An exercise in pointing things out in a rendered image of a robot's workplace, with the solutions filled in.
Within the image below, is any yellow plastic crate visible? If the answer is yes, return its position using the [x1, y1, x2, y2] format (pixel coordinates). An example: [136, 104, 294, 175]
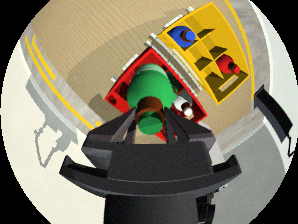
[157, 2, 250, 105]

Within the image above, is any red plastic crate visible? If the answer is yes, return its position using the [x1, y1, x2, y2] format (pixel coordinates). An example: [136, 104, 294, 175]
[104, 46, 208, 123]

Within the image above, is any blue bottle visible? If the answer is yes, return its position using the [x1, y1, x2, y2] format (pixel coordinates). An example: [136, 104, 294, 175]
[167, 26, 196, 47]

